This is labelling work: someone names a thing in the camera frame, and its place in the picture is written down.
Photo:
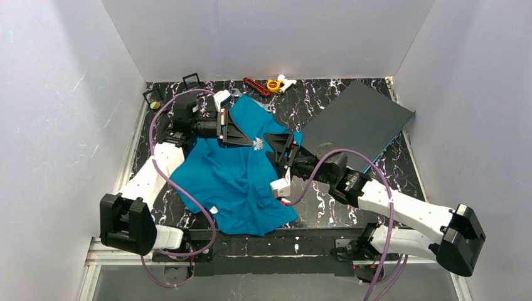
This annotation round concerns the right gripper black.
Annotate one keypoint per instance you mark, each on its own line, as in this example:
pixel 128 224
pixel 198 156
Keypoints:
pixel 292 157

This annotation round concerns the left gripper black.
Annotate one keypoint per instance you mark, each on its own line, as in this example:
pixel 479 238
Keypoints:
pixel 223 129

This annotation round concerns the blue garment cloth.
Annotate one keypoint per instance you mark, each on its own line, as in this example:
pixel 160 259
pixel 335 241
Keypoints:
pixel 235 181

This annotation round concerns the round colourful brooch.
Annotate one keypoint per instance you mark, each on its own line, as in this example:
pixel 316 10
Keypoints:
pixel 155 105

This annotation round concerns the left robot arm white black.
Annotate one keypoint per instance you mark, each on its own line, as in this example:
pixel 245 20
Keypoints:
pixel 125 217

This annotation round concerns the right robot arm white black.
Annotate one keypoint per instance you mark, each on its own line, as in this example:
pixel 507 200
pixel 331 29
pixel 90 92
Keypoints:
pixel 453 237

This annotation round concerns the red black utility knife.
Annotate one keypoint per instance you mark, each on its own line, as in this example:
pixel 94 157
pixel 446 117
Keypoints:
pixel 257 87

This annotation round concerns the yellow tape measure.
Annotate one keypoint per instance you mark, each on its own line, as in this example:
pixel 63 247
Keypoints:
pixel 273 86

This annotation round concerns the white plastic fitting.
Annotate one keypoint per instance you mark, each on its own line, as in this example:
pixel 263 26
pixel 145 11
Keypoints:
pixel 285 83

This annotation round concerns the dark grey flat box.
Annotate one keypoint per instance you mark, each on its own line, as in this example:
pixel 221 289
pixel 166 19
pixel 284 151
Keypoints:
pixel 360 119

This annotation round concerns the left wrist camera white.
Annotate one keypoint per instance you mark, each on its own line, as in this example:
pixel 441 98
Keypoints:
pixel 222 98

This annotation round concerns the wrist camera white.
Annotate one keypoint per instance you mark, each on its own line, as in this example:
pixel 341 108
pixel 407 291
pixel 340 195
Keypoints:
pixel 222 98
pixel 281 188

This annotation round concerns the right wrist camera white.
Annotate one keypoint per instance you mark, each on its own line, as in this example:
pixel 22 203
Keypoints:
pixel 281 188

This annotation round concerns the black frame stand rear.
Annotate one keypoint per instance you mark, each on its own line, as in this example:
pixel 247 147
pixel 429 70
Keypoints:
pixel 193 84

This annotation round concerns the black frame stand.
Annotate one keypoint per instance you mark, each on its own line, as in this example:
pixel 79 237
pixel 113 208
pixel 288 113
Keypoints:
pixel 153 94
pixel 193 84

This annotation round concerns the black frame stand left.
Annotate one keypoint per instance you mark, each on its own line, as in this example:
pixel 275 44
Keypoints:
pixel 153 94

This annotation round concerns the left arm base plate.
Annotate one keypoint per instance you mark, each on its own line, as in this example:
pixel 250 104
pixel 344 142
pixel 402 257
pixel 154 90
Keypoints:
pixel 184 246

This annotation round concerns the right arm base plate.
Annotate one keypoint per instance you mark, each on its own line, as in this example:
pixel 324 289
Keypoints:
pixel 347 249

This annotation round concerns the aluminium rail frame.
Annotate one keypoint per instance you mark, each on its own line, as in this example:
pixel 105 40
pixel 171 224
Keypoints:
pixel 301 246

